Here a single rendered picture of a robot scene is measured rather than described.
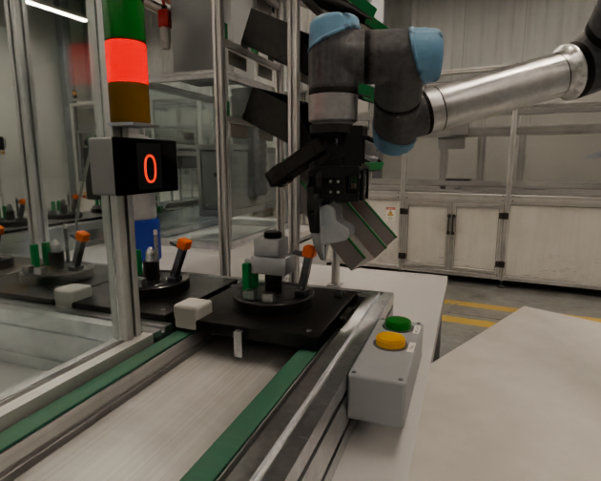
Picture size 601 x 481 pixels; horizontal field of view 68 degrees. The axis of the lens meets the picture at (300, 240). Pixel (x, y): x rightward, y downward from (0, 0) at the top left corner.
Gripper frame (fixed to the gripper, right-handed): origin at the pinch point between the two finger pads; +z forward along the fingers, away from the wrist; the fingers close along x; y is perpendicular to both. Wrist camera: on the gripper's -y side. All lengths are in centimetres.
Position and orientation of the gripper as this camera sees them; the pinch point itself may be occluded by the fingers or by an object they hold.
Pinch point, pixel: (319, 251)
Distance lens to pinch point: 72.9
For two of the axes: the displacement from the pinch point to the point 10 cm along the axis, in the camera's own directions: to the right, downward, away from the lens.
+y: 9.4, 0.6, -3.5
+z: 0.0, 9.8, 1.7
